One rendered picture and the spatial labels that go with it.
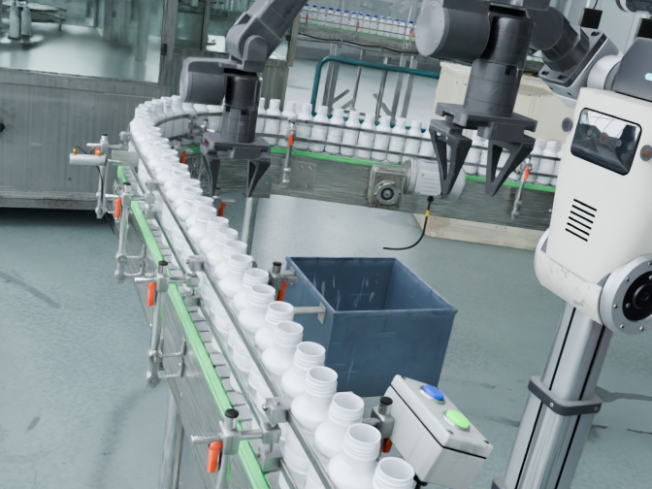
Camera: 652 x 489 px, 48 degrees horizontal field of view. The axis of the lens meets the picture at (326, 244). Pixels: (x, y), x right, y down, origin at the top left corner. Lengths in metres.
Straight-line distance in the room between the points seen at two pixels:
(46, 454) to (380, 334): 1.40
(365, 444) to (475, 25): 0.45
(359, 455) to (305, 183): 2.05
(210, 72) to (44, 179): 3.27
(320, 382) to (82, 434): 1.95
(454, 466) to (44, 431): 2.02
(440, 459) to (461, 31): 0.49
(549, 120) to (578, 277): 4.05
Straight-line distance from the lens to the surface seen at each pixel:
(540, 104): 5.31
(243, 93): 1.19
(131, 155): 2.04
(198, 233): 1.38
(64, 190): 4.42
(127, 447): 2.69
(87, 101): 4.30
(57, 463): 2.63
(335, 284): 1.89
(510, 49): 0.84
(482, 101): 0.84
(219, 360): 1.21
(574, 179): 1.35
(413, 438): 0.94
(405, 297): 1.89
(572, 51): 1.47
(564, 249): 1.37
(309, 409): 0.88
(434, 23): 0.80
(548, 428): 1.49
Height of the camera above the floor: 1.60
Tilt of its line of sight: 20 degrees down
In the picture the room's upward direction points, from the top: 10 degrees clockwise
